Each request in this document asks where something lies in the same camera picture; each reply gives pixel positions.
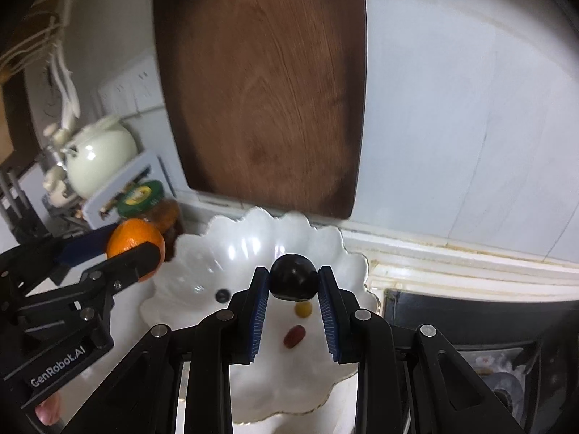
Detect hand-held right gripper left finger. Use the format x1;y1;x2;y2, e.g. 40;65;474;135
61;266;272;434

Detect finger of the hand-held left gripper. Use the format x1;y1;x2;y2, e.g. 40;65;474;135
18;242;161;322
0;224;121;290

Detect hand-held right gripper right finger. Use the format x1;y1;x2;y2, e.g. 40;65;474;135
317;266;514;434

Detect orange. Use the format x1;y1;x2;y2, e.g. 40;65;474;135
106;218;166;283

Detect dark purple plum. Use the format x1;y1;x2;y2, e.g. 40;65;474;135
269;253;318;302

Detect white scalloped bowl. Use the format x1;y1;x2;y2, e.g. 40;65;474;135
139;207;380;426

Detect person's left hand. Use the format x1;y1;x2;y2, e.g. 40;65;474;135
35;391;62;426

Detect red date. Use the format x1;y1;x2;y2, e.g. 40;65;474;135
283;325;307;349

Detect black knife block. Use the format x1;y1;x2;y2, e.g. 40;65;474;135
0;167;50;249

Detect glass jar with green lid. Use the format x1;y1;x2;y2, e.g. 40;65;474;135
117;180;182;263

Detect cream ceramic teapot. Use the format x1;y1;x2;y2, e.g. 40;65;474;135
59;115;139;200

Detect brown wooden door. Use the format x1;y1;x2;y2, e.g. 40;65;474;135
0;68;41;163

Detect gas burner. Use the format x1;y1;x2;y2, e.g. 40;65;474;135
475;357;539;417

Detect brown wooden cutting board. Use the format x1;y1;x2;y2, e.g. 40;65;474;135
151;0;367;220

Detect round wooden board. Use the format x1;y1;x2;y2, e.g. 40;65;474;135
0;0;73;82

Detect black pan support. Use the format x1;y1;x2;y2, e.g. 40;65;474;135
529;325;579;434

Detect white frame stand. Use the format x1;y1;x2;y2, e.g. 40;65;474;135
81;150;177;231

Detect white wall socket panel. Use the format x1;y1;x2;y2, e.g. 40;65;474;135
98;55;160;116

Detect white wire wall rack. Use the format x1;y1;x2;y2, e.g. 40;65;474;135
0;0;75;84

